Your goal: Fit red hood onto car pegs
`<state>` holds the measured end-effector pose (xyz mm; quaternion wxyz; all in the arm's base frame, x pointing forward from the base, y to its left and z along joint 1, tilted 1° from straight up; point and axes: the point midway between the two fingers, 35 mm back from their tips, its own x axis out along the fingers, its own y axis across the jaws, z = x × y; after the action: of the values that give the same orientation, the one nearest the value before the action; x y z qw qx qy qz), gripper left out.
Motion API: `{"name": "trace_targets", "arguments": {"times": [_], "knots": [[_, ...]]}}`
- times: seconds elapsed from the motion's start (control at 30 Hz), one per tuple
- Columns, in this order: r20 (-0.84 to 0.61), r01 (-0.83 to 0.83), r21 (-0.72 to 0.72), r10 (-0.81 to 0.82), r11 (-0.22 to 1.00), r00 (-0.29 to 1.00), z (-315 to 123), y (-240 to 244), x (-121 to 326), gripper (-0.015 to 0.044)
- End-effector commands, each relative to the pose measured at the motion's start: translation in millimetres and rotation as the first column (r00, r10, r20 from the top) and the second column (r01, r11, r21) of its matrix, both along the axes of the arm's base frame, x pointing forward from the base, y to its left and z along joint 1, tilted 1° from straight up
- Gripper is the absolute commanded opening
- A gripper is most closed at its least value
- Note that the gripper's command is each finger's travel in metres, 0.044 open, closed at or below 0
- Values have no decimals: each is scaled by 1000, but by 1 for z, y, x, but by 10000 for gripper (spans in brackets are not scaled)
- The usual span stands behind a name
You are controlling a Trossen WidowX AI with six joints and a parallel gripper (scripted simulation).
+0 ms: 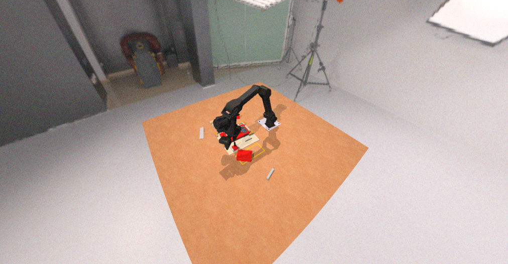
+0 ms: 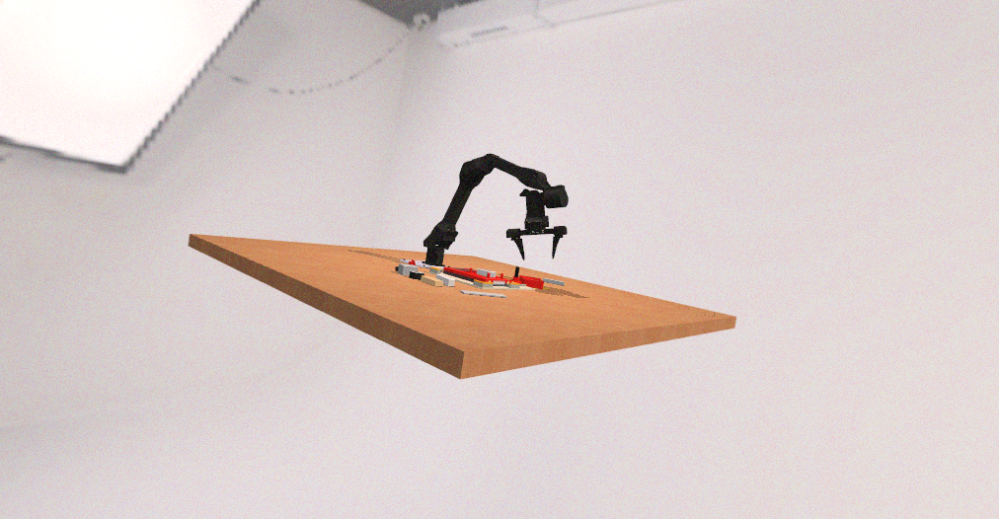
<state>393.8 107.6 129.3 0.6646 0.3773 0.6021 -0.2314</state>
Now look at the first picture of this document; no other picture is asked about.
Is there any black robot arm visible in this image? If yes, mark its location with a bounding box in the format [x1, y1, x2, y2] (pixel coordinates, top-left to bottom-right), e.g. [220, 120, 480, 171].
[213, 85, 277, 133]

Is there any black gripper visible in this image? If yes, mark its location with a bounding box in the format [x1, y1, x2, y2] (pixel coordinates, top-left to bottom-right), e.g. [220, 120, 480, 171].
[219, 124, 241, 150]

